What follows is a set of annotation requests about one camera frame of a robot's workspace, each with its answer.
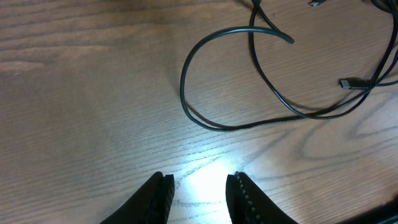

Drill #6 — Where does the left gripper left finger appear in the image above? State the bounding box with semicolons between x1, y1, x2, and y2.
101;172;175;224

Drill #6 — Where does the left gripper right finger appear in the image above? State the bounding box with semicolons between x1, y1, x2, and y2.
226;172;297;224

